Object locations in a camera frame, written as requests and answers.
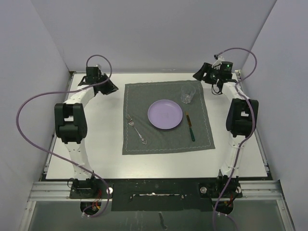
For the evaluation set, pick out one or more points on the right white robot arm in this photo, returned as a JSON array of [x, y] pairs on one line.
[[241, 118]]

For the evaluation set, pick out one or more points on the aluminium frame rail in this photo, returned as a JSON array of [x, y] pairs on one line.
[[261, 208]]

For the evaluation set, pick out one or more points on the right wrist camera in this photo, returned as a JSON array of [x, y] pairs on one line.
[[221, 65]]

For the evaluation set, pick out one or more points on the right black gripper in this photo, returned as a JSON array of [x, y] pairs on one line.
[[206, 68]]

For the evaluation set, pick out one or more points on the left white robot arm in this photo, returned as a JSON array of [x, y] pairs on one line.
[[71, 126]]

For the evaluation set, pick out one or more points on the ornate silver fork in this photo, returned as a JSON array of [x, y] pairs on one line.
[[131, 123]]

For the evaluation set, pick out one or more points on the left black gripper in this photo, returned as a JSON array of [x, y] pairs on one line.
[[110, 88]]

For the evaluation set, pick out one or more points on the grey cloth placemat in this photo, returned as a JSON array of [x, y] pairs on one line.
[[137, 100]]

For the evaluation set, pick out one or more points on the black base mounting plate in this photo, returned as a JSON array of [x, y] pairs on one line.
[[161, 195]]

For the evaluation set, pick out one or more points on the purple plastic plate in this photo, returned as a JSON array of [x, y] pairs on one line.
[[165, 114]]

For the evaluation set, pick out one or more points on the yellow green knife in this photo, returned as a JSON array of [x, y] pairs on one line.
[[190, 126]]

